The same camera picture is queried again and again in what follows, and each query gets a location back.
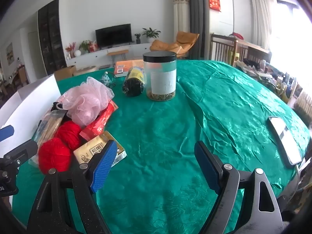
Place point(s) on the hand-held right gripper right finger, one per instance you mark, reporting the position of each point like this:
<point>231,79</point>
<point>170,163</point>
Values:
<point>207,168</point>

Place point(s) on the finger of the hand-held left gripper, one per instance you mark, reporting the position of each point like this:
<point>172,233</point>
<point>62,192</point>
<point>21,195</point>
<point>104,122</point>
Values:
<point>20,151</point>
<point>6,132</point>

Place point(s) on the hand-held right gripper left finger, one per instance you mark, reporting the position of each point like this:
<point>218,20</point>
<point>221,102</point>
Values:
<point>104,165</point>

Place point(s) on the cotton swab pack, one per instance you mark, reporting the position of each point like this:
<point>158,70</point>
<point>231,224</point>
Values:
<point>47,128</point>

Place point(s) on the black yellow package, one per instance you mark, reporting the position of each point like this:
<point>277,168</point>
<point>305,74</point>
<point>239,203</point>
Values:
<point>132,82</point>

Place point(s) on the beige paper packet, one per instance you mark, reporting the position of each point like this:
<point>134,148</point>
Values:
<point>90,151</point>

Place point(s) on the red yarn ball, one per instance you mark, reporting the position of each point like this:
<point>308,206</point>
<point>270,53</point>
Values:
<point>68,134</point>
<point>54,154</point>

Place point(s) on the white cardboard box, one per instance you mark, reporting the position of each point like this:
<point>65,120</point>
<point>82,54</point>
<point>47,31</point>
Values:
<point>26,102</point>

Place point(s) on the red snack packet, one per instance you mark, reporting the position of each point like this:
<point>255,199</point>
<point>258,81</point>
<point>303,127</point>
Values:
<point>100,121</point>

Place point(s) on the green satin tablecloth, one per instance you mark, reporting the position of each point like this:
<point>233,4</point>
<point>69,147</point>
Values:
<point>158,126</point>

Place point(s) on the pink mesh bath pouf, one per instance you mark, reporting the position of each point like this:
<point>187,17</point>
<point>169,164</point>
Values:
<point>85,100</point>

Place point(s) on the smartphone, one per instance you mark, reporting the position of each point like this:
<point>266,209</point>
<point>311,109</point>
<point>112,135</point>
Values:
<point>285,139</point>

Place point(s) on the brown cardboard box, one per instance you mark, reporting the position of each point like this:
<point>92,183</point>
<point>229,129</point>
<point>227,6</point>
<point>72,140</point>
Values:
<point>64,72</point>

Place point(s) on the teal patterned fabric ornament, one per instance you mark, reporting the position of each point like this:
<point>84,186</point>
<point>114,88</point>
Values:
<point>106,76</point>

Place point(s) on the orange book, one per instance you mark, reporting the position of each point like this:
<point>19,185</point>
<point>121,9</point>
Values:
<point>124,67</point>

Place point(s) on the clear jar with black lid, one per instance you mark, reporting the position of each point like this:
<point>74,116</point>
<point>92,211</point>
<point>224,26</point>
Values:
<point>160,78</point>

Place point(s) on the black display cabinet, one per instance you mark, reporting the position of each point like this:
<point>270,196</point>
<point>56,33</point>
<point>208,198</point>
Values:
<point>51,39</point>

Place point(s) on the red flowers in vase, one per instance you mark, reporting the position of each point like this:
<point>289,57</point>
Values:
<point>70,48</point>

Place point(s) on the white round lamp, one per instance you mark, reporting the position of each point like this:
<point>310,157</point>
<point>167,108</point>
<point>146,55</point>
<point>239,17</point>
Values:
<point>77,53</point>

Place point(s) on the white TV cabinet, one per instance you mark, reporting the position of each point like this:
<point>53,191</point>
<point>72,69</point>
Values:
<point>117,53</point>

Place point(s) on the wooden stool with metal legs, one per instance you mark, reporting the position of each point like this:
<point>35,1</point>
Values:
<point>118,53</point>

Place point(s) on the cluttered pile of goods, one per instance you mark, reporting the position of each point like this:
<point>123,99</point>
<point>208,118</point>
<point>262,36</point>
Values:
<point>280,78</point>

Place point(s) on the green red flower arrangement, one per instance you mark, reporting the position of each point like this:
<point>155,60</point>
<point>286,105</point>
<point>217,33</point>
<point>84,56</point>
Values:
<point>86,46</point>

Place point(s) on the dark wooden chair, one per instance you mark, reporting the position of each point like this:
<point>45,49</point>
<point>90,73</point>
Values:
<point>234,48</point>

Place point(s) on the orange lounge chair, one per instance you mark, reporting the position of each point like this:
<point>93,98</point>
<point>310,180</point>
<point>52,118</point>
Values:
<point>175,43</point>

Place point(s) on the black television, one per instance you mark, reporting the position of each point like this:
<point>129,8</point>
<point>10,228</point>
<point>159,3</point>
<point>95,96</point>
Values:
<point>113,35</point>

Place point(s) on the small potted plant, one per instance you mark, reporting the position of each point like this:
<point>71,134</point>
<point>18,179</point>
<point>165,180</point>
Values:
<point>138,38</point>

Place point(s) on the large potted plant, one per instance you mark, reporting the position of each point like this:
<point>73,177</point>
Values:
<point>151,34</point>

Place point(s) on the white standing air conditioner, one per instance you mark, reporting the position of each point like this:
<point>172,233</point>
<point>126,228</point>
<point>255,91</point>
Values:
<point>181,12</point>

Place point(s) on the grey curtain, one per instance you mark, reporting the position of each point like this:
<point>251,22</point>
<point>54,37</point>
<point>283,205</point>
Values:
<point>197,9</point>

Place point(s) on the white curtain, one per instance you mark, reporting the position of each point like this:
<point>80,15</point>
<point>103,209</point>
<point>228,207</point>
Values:
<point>263,17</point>

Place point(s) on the framed wall picture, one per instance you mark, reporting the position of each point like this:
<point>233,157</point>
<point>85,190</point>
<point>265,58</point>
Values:
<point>9,53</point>

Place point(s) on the red wall hanging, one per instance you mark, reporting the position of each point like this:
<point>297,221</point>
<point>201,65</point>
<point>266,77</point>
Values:
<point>214,2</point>

